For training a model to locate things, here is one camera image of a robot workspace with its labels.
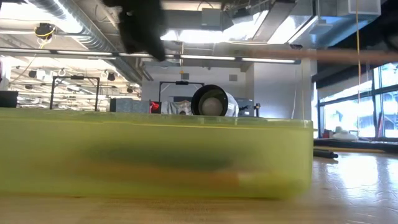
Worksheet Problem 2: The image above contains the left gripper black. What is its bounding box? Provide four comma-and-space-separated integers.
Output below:
104, 0, 168, 62

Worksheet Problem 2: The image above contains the yellow-green translucent supply box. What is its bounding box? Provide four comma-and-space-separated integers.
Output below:
0, 107, 315, 200

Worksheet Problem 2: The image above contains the grey ceiling box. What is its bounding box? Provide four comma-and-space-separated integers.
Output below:
201, 7, 222, 27

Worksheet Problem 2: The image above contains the long ceiling light bar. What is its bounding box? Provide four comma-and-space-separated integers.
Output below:
0, 48, 302, 65

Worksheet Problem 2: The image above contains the red lit screen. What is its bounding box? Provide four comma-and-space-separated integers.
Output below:
149, 100, 162, 114

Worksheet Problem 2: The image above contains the grey white cloth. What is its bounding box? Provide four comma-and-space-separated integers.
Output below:
161, 100, 193, 116

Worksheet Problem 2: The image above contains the silver cylinder with black rim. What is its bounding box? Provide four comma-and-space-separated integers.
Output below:
190, 84, 239, 118

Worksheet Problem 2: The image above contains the white dome-shaped object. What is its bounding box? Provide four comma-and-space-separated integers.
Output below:
331, 129, 359, 142

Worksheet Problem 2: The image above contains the grey metal cabinet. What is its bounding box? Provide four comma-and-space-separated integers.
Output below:
236, 98, 256, 118

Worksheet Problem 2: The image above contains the black marker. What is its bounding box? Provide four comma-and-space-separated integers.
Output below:
313, 148, 339, 160

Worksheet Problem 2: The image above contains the black monitor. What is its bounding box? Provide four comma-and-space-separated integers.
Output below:
0, 90, 19, 109

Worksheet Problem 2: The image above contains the black metal frame stand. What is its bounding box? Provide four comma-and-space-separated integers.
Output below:
49, 75, 100, 111
159, 80, 205, 103

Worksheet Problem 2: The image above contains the silver rectangular ventilation duct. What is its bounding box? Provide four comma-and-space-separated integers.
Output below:
287, 0, 382, 49

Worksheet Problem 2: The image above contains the window with black frame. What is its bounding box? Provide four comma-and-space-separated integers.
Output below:
317, 62, 398, 139

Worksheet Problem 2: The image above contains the black yellow cord reel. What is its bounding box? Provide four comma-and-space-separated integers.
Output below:
34, 22, 57, 40

